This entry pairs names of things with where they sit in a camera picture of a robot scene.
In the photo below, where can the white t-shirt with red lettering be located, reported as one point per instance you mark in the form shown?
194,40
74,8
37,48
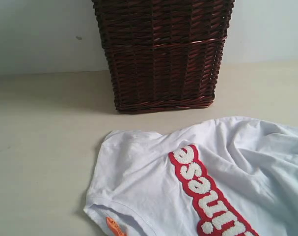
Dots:
231,176

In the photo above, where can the dark brown wicker basket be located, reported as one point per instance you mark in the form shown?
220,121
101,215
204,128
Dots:
163,54

